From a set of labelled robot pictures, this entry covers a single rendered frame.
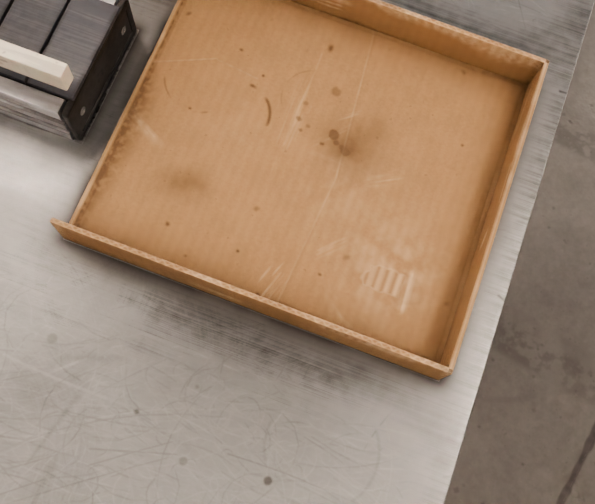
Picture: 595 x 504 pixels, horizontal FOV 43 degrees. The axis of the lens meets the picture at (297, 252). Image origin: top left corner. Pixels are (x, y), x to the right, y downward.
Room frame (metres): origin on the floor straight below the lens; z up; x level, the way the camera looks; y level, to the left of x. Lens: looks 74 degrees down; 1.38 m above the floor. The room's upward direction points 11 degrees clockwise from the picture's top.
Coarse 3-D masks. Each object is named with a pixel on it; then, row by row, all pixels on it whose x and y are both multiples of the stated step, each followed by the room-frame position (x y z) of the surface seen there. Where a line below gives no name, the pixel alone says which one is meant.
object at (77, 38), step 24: (0, 0) 0.29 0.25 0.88; (24, 0) 0.30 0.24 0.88; (48, 0) 0.30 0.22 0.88; (72, 0) 0.30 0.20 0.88; (96, 0) 0.31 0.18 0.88; (0, 24) 0.28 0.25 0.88; (24, 24) 0.28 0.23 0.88; (48, 24) 0.28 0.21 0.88; (72, 24) 0.28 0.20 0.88; (96, 24) 0.29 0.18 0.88; (48, 48) 0.26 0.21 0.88; (72, 48) 0.27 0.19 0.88; (96, 48) 0.27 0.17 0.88; (0, 72) 0.24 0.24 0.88; (72, 72) 0.25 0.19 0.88; (72, 96) 0.23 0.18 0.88
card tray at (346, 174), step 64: (192, 0) 0.35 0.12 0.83; (256, 0) 0.36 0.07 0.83; (320, 0) 0.37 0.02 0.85; (192, 64) 0.30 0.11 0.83; (256, 64) 0.31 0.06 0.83; (320, 64) 0.32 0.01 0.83; (384, 64) 0.33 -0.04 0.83; (448, 64) 0.34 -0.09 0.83; (512, 64) 0.34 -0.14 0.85; (128, 128) 0.23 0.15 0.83; (192, 128) 0.24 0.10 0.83; (256, 128) 0.25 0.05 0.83; (320, 128) 0.26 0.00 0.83; (384, 128) 0.27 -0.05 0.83; (448, 128) 0.28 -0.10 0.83; (512, 128) 0.29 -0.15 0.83; (128, 192) 0.18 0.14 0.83; (192, 192) 0.19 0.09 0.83; (256, 192) 0.20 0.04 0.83; (320, 192) 0.21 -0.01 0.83; (384, 192) 0.22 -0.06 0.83; (448, 192) 0.23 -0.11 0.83; (128, 256) 0.12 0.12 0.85; (192, 256) 0.14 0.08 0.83; (256, 256) 0.15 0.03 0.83; (320, 256) 0.16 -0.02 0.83; (384, 256) 0.17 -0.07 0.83; (448, 256) 0.18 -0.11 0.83; (320, 320) 0.10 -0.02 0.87; (384, 320) 0.12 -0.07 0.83; (448, 320) 0.13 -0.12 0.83
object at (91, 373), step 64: (384, 0) 0.39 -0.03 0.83; (448, 0) 0.40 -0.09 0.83; (512, 0) 0.41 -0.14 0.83; (576, 0) 0.43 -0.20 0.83; (128, 64) 0.29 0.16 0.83; (0, 128) 0.21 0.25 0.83; (0, 192) 0.16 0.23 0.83; (64, 192) 0.17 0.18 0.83; (512, 192) 0.24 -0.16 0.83; (0, 256) 0.11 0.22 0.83; (64, 256) 0.12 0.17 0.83; (512, 256) 0.19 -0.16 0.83; (0, 320) 0.06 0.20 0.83; (64, 320) 0.07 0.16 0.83; (128, 320) 0.08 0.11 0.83; (192, 320) 0.09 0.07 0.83; (256, 320) 0.10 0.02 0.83; (0, 384) 0.02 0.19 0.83; (64, 384) 0.03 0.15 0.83; (128, 384) 0.04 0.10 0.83; (192, 384) 0.05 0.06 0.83; (256, 384) 0.05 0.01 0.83; (320, 384) 0.06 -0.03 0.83; (384, 384) 0.07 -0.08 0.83; (448, 384) 0.08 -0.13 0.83; (0, 448) -0.02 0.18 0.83; (64, 448) -0.01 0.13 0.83; (128, 448) -0.01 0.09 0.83; (192, 448) 0.00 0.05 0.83; (256, 448) 0.01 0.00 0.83; (320, 448) 0.02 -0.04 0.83; (384, 448) 0.03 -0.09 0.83; (448, 448) 0.03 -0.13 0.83
